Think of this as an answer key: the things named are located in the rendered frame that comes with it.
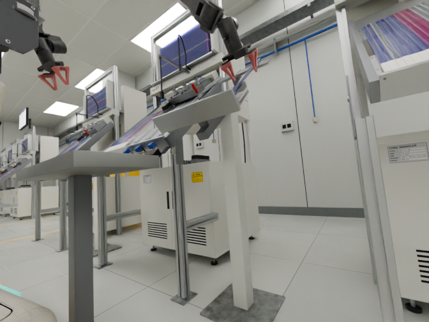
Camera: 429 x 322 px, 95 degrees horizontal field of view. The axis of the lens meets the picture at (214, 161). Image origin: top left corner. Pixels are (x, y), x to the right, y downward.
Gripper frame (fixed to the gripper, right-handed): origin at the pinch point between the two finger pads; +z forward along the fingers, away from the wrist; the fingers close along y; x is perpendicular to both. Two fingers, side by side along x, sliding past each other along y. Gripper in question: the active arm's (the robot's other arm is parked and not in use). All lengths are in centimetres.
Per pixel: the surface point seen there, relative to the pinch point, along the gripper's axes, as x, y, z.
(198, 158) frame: -6, 54, 41
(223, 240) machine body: 28, 38, 80
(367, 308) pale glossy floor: 42, -30, 84
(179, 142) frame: 19.1, 33.6, 13.7
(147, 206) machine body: 22, 99, 58
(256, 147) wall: -139, 81, 125
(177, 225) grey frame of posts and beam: 45, 35, 40
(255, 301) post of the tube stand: 56, 6, 72
